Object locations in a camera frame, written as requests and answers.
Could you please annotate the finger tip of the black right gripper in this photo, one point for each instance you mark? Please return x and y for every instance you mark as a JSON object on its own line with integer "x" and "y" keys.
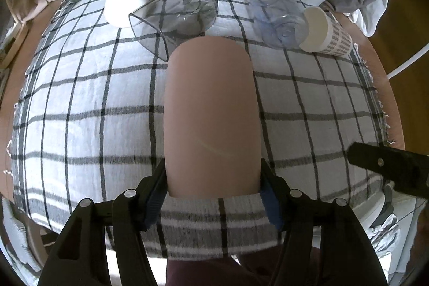
{"x": 408, "y": 171}

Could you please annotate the smoky grey transparent cup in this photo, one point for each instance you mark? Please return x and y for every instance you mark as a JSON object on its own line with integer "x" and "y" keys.
{"x": 160, "y": 26}

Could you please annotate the white curved floor lamp pole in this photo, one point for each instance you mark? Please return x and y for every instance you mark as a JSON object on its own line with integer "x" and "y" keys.
{"x": 422, "y": 52}

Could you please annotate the houndstooth patterned paper cup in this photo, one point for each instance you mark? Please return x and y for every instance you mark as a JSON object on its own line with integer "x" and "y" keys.
{"x": 325, "y": 36}

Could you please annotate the checkered grey white tablecloth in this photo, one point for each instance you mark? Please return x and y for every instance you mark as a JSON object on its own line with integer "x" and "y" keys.
{"x": 89, "y": 119}

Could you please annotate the pink plastic cup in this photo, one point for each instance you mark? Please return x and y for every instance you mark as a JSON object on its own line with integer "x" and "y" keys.
{"x": 212, "y": 132}

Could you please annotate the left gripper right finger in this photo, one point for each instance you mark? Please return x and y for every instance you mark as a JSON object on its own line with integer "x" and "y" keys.
{"x": 285, "y": 209}

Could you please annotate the clear bluish plastic cup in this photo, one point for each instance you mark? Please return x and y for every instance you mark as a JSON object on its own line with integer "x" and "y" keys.
{"x": 280, "y": 23}

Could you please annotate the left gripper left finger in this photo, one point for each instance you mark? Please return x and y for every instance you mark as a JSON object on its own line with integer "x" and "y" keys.
{"x": 134, "y": 212}

